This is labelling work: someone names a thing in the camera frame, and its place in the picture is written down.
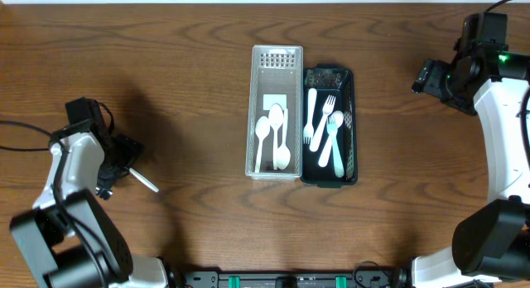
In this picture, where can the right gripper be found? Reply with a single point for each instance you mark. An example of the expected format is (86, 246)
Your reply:
(427, 78)

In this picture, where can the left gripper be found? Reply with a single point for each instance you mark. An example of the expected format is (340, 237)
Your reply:
(120, 164)

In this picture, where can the white spoon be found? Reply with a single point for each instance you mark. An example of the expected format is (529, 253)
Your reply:
(262, 130)
(325, 155)
(144, 180)
(275, 118)

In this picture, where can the white fork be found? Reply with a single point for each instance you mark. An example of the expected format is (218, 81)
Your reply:
(327, 110)
(308, 130)

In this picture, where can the pale green fork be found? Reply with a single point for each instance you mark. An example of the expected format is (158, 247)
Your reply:
(337, 160)

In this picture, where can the white spoon bowl down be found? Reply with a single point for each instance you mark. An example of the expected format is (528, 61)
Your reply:
(283, 152)

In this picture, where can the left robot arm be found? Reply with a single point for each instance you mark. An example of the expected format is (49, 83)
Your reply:
(67, 239)

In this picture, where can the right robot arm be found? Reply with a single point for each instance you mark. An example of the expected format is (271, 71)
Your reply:
(485, 80)

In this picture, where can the black plastic basket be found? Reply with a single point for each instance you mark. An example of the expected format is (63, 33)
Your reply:
(338, 81)

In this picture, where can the white sticker label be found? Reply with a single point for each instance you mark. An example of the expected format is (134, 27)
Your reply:
(270, 99)

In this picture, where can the clear plastic basket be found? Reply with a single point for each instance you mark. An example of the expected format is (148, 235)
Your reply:
(275, 70)

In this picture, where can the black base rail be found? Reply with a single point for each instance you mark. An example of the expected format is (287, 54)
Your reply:
(366, 274)

